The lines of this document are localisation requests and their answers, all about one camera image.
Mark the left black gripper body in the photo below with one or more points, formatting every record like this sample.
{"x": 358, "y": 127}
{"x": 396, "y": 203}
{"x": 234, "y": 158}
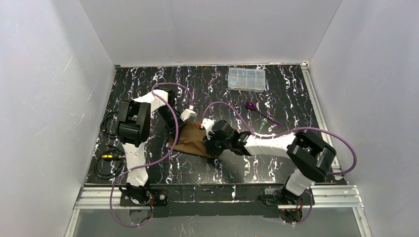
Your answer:
{"x": 178, "y": 121}

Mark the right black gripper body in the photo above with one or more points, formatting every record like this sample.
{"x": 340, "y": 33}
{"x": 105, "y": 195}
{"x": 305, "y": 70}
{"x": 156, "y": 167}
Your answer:
{"x": 212, "y": 141}

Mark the brown burlap napkin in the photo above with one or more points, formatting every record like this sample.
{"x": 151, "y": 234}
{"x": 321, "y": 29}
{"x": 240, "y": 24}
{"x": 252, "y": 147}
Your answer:
{"x": 191, "y": 142}

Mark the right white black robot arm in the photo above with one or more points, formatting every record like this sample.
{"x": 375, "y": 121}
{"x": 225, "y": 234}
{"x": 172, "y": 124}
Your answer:
{"x": 312, "y": 156}

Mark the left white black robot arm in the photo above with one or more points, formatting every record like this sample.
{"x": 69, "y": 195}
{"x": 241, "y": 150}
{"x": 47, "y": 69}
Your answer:
{"x": 133, "y": 130}

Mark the purple spoon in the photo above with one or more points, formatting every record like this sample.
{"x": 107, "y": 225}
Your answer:
{"x": 251, "y": 106}

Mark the clear plastic organizer box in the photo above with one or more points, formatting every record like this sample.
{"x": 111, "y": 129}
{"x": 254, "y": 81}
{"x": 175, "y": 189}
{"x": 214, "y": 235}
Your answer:
{"x": 243, "y": 79}

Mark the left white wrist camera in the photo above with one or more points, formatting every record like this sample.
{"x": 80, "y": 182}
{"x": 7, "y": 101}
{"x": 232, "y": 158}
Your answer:
{"x": 188, "y": 113}

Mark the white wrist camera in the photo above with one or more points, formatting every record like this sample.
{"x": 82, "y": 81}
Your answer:
{"x": 188, "y": 113}
{"x": 207, "y": 125}

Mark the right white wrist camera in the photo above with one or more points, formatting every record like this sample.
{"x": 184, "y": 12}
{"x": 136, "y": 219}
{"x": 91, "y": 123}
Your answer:
{"x": 207, "y": 125}

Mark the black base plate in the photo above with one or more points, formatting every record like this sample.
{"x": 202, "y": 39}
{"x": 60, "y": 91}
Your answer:
{"x": 218, "y": 200}

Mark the black coiled cable yellow plug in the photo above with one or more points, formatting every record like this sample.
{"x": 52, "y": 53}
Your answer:
{"x": 112, "y": 155}

